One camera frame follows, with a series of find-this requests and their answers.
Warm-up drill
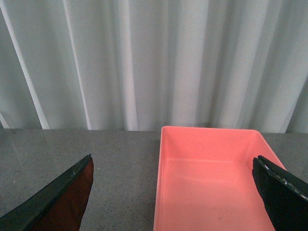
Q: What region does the pink plastic bin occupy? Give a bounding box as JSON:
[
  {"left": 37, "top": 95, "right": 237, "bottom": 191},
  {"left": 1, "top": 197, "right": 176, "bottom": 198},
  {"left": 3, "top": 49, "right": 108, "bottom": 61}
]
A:
[{"left": 154, "top": 126, "right": 286, "bottom": 231}]

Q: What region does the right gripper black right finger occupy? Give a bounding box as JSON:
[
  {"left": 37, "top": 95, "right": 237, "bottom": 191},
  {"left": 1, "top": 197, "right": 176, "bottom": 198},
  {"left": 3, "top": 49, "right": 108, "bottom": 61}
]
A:
[{"left": 252, "top": 155, "right": 308, "bottom": 231}]

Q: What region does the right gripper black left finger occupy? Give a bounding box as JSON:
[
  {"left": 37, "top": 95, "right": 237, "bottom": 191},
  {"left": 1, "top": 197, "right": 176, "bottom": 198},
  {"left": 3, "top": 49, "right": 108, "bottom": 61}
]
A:
[{"left": 0, "top": 155, "right": 94, "bottom": 231}]

